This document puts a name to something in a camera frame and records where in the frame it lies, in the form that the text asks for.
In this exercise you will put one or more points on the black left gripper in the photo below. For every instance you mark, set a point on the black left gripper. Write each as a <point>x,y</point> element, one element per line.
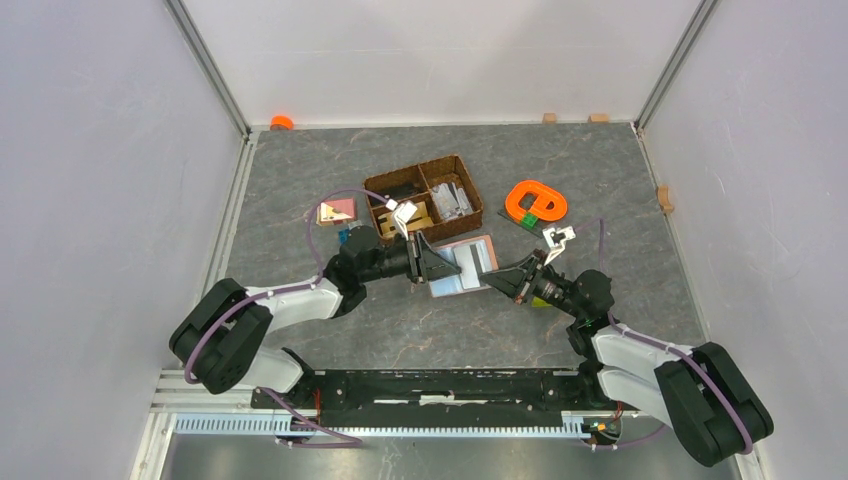
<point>433,264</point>

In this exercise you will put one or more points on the brown woven basket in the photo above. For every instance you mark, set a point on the brown woven basket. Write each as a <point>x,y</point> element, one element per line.
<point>449,168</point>

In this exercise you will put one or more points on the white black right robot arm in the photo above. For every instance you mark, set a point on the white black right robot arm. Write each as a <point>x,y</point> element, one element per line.
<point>698,392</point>

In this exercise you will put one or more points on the orange plastic ring toy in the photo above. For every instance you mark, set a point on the orange plastic ring toy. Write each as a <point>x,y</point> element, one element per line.
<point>531,197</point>

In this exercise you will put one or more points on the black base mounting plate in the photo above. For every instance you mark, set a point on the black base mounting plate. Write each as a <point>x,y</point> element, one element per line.
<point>522,397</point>

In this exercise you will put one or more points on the yellow-green small block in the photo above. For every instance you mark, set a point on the yellow-green small block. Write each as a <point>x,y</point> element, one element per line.
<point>539,303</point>

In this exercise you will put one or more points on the grey cable duct strip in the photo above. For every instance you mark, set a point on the grey cable duct strip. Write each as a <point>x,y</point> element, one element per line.
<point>284,425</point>

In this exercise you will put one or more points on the orange round cap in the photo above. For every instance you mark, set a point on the orange round cap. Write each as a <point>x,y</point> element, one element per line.
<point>281,122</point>

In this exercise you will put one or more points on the black cards in basket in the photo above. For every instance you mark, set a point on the black cards in basket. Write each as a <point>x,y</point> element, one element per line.
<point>399,191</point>

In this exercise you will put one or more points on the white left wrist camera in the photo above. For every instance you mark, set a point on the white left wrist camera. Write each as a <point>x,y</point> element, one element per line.
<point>400,213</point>

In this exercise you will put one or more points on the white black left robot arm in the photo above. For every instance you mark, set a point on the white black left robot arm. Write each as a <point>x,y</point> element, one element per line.
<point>220,342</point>

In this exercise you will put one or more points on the curved wooden piece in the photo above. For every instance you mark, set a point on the curved wooden piece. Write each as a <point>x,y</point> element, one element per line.
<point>663,194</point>

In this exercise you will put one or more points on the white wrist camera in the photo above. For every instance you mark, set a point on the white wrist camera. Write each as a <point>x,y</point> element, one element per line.
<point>400,213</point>
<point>556,239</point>

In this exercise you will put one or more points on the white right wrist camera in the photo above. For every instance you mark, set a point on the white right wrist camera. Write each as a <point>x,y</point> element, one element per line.
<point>556,239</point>

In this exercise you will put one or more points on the green building block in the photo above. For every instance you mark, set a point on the green building block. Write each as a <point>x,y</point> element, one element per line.
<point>529,221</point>

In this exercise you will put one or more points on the blue building block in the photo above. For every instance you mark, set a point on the blue building block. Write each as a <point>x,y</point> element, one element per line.
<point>343,235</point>

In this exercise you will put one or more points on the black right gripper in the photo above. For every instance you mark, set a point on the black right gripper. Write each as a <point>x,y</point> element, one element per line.
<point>509,280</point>

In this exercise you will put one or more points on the pink tan small box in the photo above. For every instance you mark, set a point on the pink tan small box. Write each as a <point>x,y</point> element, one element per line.
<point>337,212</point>

